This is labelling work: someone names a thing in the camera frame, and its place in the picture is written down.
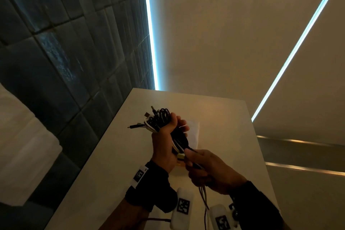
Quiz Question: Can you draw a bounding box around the person's left hand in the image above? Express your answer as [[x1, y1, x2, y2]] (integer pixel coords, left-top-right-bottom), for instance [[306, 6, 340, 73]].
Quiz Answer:
[[151, 112, 190, 174]]

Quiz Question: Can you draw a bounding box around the black right wristband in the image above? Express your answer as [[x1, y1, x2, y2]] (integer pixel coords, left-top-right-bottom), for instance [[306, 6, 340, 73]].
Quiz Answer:
[[229, 180, 285, 230]]

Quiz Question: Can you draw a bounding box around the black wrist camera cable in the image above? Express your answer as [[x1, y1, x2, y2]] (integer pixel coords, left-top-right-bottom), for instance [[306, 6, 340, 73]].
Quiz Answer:
[[140, 217, 172, 224]]

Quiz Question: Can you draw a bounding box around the white cushion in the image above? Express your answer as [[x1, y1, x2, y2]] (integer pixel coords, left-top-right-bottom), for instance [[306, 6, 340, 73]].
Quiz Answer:
[[0, 83, 63, 207]]

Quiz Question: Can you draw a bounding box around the person's right hand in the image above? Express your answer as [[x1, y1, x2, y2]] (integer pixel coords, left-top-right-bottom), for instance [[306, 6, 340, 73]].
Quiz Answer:
[[184, 148, 247, 195]]

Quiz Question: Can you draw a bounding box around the bundle of black white cables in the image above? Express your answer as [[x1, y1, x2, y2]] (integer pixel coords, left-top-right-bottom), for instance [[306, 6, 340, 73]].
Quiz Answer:
[[145, 106, 205, 170]]

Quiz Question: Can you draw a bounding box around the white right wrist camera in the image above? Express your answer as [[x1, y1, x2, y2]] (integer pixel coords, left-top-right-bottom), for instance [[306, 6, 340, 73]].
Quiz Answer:
[[209, 204, 242, 230]]

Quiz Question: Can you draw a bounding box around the person's left forearm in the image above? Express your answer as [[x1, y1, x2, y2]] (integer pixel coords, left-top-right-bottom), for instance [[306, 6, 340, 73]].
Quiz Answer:
[[98, 199, 150, 230]]

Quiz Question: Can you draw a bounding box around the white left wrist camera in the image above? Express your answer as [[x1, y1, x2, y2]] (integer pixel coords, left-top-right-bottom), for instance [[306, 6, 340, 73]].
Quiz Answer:
[[170, 187, 194, 230]]

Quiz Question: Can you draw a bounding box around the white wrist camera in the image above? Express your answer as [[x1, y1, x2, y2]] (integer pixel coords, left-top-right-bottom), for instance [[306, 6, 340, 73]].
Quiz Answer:
[[209, 204, 242, 230], [170, 187, 194, 230]]

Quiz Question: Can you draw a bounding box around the metal trim strip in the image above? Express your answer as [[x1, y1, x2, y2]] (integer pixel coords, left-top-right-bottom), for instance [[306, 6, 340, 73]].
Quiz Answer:
[[265, 162, 345, 177], [256, 135, 345, 147]]

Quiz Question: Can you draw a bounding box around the blue LED light strip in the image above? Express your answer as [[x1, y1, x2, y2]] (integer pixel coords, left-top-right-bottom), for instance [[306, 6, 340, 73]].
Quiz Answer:
[[142, 0, 160, 91], [251, 0, 345, 123]]

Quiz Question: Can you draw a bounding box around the white table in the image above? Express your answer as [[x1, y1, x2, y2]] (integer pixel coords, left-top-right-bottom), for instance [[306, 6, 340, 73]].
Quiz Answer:
[[44, 88, 281, 230]]

